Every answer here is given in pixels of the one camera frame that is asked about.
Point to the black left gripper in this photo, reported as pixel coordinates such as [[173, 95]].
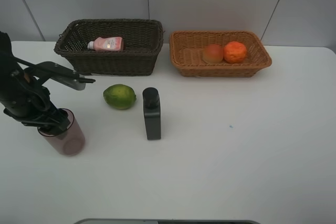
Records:
[[26, 99]]

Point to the translucent purple plastic cup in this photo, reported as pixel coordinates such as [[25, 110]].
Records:
[[69, 142]]

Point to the pink lotion bottle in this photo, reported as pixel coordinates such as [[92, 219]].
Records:
[[106, 44]]

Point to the black pump bottle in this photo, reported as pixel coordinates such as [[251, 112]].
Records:
[[152, 113]]

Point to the red yellow peach fruit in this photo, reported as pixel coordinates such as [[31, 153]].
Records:
[[213, 54]]

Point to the orange tangerine fruit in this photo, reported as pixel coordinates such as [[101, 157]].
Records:
[[235, 52]]

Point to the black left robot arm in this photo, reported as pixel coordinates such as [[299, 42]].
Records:
[[5, 48]]

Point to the green lime fruit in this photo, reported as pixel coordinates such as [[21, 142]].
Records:
[[120, 96]]

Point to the dark brown wicker basket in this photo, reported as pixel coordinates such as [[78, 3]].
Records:
[[142, 42]]

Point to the light brown wicker basket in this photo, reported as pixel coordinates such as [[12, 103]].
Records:
[[186, 53]]

